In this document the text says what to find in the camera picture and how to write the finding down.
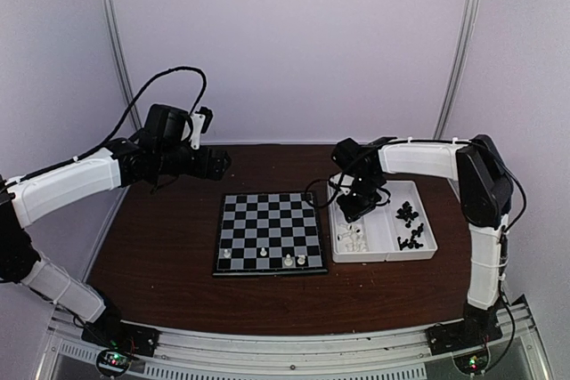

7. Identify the right aluminium frame post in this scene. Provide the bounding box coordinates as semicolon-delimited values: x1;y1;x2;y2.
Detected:
433;0;480;140

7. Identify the black chess pieces upper pile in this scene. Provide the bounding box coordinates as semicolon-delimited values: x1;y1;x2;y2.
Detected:
388;200;419;229

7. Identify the right controller board with LEDs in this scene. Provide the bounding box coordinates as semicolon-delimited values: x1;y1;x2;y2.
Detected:
453;350;490;376

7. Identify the white divided plastic tray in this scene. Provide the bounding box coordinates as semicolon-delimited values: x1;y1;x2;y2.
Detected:
329;181;438;263

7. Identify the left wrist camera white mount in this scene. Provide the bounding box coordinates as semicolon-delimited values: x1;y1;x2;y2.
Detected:
189;106;214;150

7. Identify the black grey chess board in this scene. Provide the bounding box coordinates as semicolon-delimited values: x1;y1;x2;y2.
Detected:
212;191;328;277

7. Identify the aluminium frame post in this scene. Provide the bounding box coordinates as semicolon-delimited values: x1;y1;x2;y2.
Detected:
433;0;480;140
102;0;134;106

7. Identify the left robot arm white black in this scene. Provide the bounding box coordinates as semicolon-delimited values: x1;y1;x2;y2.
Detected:
1;104;231;348

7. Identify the left aluminium frame post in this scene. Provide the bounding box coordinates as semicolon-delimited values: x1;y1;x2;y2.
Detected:
102;0;134;106

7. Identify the aluminium front rail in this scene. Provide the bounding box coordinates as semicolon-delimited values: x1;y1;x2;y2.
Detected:
39;303;549;380

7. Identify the controller board with leds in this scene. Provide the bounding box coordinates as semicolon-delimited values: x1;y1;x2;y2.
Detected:
95;349;133;376
453;350;490;376

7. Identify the black chess pieces lower pile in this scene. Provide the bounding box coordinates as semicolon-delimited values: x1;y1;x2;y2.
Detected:
397;223;425;251

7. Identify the black chess pieces pile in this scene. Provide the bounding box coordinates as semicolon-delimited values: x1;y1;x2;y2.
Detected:
397;223;425;251
388;200;419;229

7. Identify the right black cable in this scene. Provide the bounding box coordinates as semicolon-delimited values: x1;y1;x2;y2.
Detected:
305;137;529;354

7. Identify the white chess pieces lower pile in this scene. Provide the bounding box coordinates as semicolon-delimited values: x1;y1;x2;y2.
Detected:
336;222;368;253

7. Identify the black cable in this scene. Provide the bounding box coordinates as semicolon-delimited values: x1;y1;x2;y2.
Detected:
305;137;529;354
70;66;208;197

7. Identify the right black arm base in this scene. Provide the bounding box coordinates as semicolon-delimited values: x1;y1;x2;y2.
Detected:
426;303;503;355

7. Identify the left controller board with LEDs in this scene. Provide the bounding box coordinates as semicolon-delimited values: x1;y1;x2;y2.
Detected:
95;349;133;376

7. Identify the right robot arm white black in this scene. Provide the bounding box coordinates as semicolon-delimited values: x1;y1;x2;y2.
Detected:
329;134;515;346

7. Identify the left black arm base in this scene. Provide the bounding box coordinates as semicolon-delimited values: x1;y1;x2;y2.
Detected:
81;309;160;357

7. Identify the left black cable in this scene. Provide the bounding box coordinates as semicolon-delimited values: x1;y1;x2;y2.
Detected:
70;66;208;197

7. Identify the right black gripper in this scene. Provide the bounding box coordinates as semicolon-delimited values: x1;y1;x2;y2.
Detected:
338;174;383;222

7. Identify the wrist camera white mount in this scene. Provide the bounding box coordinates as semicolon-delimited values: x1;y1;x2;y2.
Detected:
189;106;214;150
328;174;354;195

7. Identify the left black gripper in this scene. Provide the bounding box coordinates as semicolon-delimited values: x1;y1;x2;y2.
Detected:
157;143;232;181

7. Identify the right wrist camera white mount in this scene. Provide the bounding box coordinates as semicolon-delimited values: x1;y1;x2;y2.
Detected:
328;174;354;195

